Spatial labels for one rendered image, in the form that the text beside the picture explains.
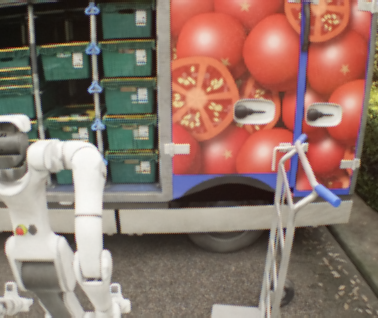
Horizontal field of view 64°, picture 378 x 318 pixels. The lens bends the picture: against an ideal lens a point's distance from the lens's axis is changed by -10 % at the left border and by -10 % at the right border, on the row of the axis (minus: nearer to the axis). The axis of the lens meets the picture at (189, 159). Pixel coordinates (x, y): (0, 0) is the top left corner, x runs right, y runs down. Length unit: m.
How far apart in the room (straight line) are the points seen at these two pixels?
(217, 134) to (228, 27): 0.72
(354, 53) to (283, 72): 0.56
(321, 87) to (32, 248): 2.03
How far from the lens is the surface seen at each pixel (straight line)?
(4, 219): 2.92
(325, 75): 2.44
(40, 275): 1.23
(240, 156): 2.38
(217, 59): 2.21
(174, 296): 2.51
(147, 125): 2.42
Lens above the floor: 1.75
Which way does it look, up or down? 21 degrees down
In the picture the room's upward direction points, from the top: straight up
